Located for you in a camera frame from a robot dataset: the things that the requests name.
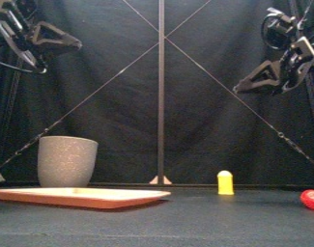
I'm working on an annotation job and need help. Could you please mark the yellow toy can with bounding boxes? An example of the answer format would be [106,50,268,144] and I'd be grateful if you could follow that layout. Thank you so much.
[216,170,236,196]

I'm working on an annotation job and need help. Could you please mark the grey speckled bowl cup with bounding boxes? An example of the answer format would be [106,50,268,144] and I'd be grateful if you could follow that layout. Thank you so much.
[36,135,99,189]

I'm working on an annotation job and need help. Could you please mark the red toy fruit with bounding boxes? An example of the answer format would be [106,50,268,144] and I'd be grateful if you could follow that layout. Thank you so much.
[297,188,314,211]

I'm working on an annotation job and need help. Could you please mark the orange flat tray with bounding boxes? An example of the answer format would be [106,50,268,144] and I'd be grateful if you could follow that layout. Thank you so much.
[0,187,171,210]

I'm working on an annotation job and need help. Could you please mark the thin diagonal brace wire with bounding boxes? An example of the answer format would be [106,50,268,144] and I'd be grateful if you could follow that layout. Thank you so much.
[121,0,314,172]
[0,0,213,175]

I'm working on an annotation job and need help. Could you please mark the vertical metal frame post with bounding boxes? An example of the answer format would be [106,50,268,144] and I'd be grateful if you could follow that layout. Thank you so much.
[157,0,166,186]

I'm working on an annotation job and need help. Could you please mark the post foot bracket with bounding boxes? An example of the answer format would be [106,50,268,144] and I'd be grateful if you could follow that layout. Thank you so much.
[147,175,173,186]

